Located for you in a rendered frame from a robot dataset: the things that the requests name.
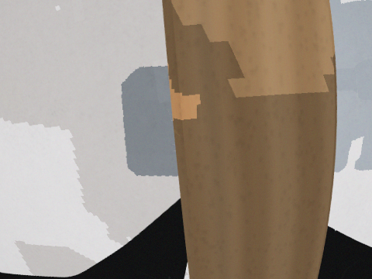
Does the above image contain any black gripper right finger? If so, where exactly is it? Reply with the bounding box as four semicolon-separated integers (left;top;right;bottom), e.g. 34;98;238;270
319;226;372;279

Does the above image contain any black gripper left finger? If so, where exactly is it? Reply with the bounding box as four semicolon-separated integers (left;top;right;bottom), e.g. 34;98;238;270
0;198;188;279

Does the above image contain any wooden board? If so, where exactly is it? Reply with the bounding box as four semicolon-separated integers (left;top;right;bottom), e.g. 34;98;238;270
161;0;337;279

